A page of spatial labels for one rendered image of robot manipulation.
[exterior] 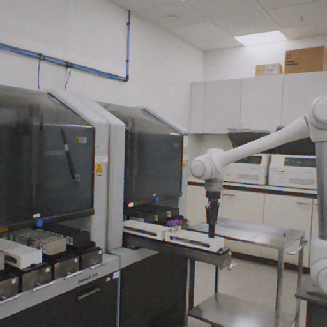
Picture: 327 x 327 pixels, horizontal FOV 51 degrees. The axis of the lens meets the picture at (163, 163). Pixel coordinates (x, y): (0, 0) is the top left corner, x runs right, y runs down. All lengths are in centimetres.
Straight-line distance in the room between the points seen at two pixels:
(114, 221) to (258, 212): 246
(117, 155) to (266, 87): 284
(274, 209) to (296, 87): 141
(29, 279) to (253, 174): 305
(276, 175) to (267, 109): 85
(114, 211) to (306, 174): 251
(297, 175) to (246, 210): 71
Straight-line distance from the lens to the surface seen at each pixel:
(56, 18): 318
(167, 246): 185
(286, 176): 398
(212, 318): 231
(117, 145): 189
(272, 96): 436
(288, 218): 401
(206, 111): 466
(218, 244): 175
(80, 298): 172
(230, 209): 422
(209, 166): 150
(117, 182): 191
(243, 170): 412
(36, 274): 153
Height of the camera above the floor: 132
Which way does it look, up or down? 3 degrees down
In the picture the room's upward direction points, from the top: 2 degrees clockwise
